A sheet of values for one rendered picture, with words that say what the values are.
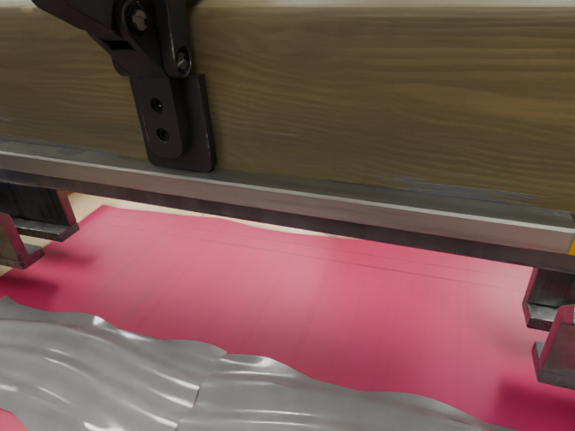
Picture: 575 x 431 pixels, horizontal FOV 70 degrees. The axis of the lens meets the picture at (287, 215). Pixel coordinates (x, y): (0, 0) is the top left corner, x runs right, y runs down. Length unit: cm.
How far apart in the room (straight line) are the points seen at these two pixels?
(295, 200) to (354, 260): 16
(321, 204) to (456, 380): 13
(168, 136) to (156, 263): 18
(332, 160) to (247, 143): 4
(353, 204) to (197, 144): 7
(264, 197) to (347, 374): 12
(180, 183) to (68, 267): 20
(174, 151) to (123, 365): 14
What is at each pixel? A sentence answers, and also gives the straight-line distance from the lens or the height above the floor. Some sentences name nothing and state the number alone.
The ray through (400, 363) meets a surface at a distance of 25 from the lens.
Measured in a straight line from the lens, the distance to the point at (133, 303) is 31.
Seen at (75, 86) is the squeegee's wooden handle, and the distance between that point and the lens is 22.
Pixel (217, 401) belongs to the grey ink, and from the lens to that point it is 23.
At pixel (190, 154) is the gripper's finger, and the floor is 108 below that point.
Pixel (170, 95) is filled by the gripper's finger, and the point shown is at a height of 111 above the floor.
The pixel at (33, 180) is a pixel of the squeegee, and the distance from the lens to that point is 29.
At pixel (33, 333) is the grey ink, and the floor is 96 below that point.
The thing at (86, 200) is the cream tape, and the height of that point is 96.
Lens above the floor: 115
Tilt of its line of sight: 31 degrees down
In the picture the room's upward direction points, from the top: 4 degrees counter-clockwise
